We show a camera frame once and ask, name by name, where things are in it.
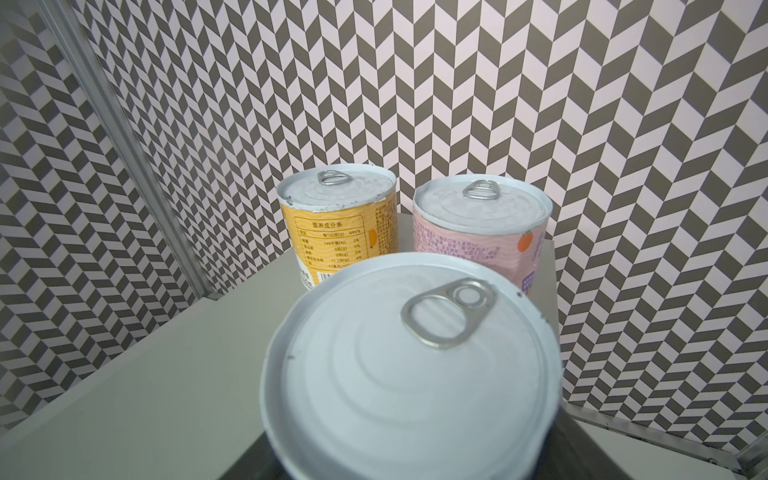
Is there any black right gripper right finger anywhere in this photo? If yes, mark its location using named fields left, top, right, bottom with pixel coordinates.
left=533, top=407, right=630, bottom=480

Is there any pink labelled can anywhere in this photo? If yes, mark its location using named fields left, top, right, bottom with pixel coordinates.
left=413, top=174, right=553, bottom=293

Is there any yellow labelled can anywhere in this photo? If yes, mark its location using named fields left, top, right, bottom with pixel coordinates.
left=277, top=164, right=399, bottom=289

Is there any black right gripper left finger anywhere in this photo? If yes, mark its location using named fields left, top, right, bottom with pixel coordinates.
left=220, top=433, right=282, bottom=480

